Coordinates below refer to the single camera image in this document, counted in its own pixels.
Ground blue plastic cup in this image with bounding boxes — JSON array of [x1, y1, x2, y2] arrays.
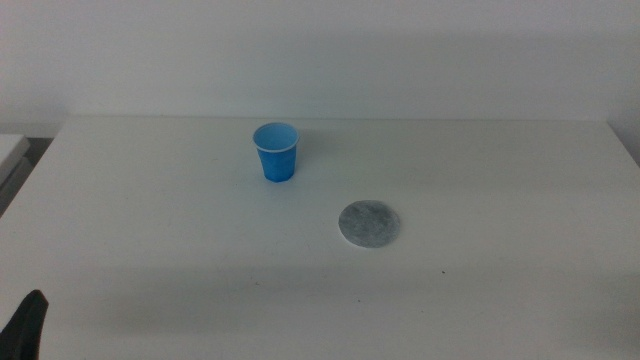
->
[[252, 121, 301, 183]]

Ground grey round cup mat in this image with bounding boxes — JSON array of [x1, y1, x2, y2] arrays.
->
[[338, 199, 402, 249]]

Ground white side furniture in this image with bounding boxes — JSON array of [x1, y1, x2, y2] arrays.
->
[[0, 133, 33, 214]]

